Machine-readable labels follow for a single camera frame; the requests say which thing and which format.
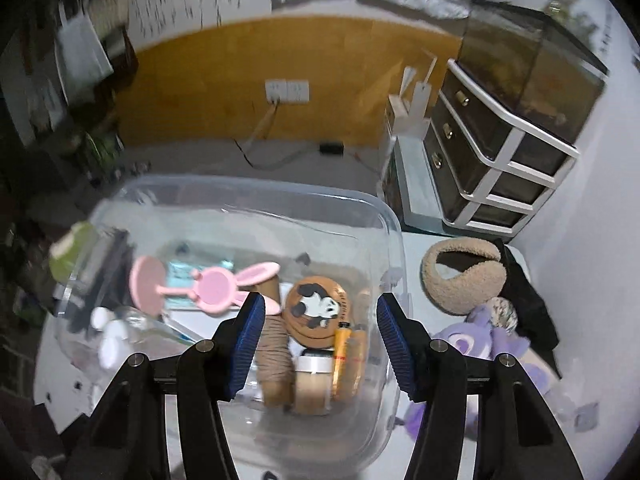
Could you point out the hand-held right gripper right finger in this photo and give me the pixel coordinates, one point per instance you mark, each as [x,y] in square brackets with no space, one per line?
[395,345]

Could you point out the orange tube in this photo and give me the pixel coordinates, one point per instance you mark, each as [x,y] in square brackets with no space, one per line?
[342,355]

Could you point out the brown twine spool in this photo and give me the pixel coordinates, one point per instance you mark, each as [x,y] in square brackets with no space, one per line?
[272,355]

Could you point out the white wooden stand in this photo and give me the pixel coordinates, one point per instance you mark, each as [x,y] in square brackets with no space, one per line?
[417,105]

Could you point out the green plush toy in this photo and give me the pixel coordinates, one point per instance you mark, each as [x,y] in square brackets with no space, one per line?
[70,255]

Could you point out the toothpick jar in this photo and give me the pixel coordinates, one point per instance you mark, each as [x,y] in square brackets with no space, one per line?
[312,385]

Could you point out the beige fleece earmuffs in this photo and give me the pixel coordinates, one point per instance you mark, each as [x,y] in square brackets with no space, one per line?
[480,260]

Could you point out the green printed box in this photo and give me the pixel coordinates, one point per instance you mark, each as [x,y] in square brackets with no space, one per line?
[100,147]

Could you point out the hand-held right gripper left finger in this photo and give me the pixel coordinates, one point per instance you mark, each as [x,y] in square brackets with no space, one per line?
[250,340]

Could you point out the brown paper tube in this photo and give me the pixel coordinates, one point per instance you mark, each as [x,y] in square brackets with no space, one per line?
[359,365]

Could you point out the pink rabbit phone stand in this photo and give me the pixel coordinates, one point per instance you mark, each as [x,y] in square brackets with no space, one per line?
[215,287]

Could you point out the glass fish tank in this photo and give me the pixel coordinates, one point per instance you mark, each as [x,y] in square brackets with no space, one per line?
[525,70]

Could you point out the round wooden panda coaster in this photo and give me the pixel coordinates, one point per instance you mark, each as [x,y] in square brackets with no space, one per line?
[315,305]

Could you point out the white tote bag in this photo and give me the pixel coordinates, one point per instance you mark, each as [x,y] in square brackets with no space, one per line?
[82,55]

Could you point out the patterned fabric ball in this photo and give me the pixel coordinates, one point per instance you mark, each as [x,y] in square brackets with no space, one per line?
[501,312]

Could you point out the white frame drawer unit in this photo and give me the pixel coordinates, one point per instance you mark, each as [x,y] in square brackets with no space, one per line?
[495,160]

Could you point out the clear plastic storage box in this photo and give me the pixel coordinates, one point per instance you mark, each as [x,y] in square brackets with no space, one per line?
[380,210]

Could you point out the black power adapter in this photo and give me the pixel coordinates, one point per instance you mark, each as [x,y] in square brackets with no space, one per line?
[331,148]

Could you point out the grey-blue box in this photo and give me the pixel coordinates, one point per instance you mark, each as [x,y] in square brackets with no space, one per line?
[415,180]

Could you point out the adhesive wall hook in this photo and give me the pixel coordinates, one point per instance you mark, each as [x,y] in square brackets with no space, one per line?
[585,415]

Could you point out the white wall socket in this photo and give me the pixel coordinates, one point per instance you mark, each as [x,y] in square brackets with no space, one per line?
[286,91]

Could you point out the purple plush toy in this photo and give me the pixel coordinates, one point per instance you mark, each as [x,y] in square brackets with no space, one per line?
[500,345]

